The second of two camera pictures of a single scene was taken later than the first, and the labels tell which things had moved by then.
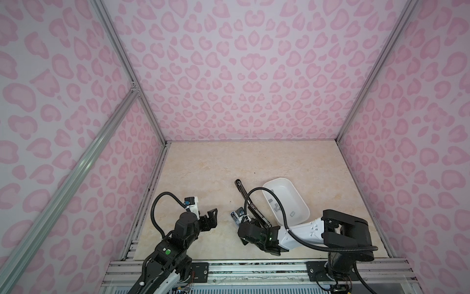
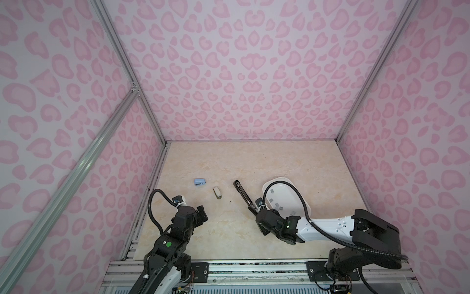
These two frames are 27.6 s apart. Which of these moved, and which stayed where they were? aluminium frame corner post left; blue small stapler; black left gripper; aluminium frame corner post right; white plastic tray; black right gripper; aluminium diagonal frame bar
Moved: black right gripper; blue small stapler; black left gripper
Stayed: aluminium frame corner post left; aluminium diagonal frame bar; white plastic tray; aluminium frame corner post right
